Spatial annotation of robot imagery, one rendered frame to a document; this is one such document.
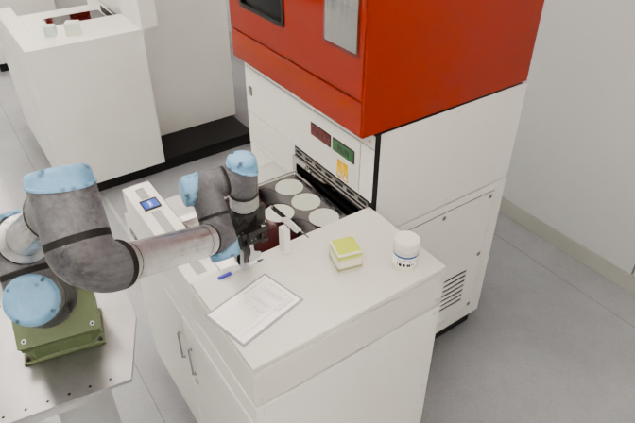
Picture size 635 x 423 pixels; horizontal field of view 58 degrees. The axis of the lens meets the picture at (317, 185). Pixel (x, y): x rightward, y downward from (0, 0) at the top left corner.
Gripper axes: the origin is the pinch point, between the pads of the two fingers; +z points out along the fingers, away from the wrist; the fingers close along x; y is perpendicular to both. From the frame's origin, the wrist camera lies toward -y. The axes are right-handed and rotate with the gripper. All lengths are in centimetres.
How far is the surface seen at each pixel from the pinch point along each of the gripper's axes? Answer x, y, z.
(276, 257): -1.0, 10.9, 1.6
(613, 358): -52, 153, 94
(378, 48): 6, 48, -51
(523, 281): 2, 159, 97
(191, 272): 7.4, -11.6, 2.7
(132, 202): 49, -14, 5
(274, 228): 17.2, 21.1, 9.0
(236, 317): -15.3, -9.4, 0.7
